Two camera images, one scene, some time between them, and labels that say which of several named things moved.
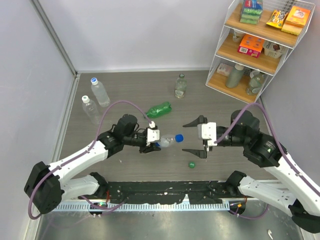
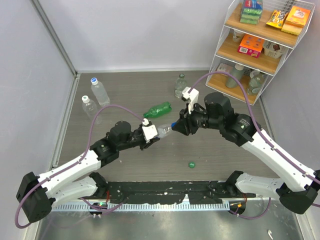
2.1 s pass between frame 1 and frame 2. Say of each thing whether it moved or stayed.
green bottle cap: stayed
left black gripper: stayed
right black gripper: moved
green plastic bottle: stayed
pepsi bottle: moved
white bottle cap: stayed
